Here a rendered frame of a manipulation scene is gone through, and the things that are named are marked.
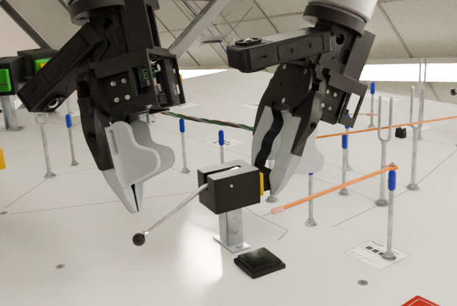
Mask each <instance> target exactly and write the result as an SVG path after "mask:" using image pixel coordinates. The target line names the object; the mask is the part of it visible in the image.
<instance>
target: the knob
mask: <svg viewBox="0 0 457 306"><path fill-rule="evenodd" d="M132 242H133V244H134V245H136V246H142V245H143V244H144V243H145V242H146V238H145V237H144V235H143V233H136V234H134V235H133V238H132Z"/></svg>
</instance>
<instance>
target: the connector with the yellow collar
mask: <svg viewBox="0 0 457 306"><path fill-rule="evenodd" d="M254 167H256V168H258V169H259V170H260V172H261V173H263V186H264V191H268V190H270V185H269V174H270V172H271V169H269V168H267V167H265V166H263V165H257V166H254Z"/></svg>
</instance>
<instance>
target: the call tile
mask: <svg viewBox="0 0 457 306"><path fill-rule="evenodd" d="M401 306H440V305H438V304H436V303H434V302H432V301H430V300H427V299H425V298H423V297H421V296H419V295H416V296H414V297H413V298H412V299H410V300H408V301H407V302H406V303H404V304H402V305H401Z"/></svg>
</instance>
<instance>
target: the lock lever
mask: <svg viewBox="0 0 457 306"><path fill-rule="evenodd" d="M206 188H207V183H206V184H204V185H202V186H201V187H199V188H198V189H197V190H196V191H194V192H193V193H192V194H191V195H190V196H189V197H187V198H186V199H185V200H184V201H182V202H181V203H180V204H179V205H178V206H176V207H175V208H174V209H172V210H171V211H170V212H169V213H168V214H167V215H165V216H164V217H163V218H161V219H160V220H159V221H158V222H157V223H155V224H154V225H153V226H151V227H150V228H149V229H148V230H146V231H142V233H143V235H144V237H145V238H146V239H147V238H148V235H149V234H150V233H151V232H153V231H154V230H155V229H157V228H158V227H159V226H160V225H161V224H163V223H164V222H165V221H166V220H168V219H169V218H170V217H171V216H172V215H174V214H175V213H176V212H178V211H179V210H180V209H181V208H183V206H185V205H186V204H187V203H189V202H190V201H191V200H193V199H194V198H195V197H196V196H197V195H198V194H199V193H200V192H202V191H203V190H205V189H206Z"/></svg>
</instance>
